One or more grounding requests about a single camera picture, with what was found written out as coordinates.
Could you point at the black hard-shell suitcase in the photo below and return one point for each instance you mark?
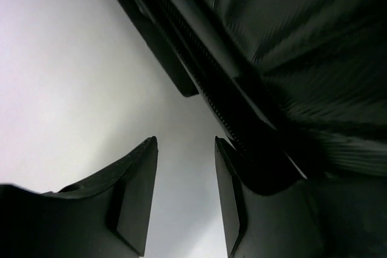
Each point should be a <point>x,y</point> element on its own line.
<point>299,86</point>

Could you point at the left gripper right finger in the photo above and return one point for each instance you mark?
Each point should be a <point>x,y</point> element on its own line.
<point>343,217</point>

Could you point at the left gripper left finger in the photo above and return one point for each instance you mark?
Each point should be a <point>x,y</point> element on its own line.
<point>104,215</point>

